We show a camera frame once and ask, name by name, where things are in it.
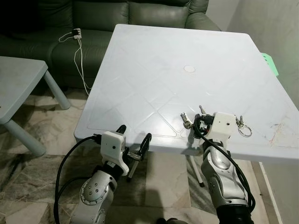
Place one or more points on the large white plastic table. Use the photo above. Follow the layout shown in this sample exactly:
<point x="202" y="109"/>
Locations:
<point x="163" y="93"/>

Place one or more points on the round white table cap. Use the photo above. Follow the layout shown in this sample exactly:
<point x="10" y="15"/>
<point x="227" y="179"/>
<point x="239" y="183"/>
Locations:
<point x="189" y="68"/>

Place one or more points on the green plastic stool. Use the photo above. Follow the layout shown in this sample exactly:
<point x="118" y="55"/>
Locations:
<point x="271" y="64"/>

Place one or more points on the white power strip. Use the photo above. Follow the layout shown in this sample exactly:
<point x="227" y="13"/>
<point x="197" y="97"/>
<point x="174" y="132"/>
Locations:
<point x="76" y="33"/>

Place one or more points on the small grey plastic table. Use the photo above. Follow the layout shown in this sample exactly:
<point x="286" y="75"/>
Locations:
<point x="18" y="79"/>

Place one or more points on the dark green leather sofa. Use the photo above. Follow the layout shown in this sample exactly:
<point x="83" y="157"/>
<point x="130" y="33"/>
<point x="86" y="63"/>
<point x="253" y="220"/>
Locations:
<point x="103" y="14"/>

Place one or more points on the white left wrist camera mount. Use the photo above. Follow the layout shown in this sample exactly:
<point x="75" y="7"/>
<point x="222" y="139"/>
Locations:
<point x="112" y="145"/>

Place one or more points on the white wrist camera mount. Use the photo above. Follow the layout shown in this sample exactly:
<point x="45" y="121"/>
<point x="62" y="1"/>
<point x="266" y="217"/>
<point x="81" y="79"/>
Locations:
<point x="222" y="123"/>
<point x="112" y="145"/>

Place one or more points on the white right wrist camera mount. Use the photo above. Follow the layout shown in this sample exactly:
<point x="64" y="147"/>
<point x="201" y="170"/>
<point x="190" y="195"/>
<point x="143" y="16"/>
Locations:
<point x="222" y="123"/>

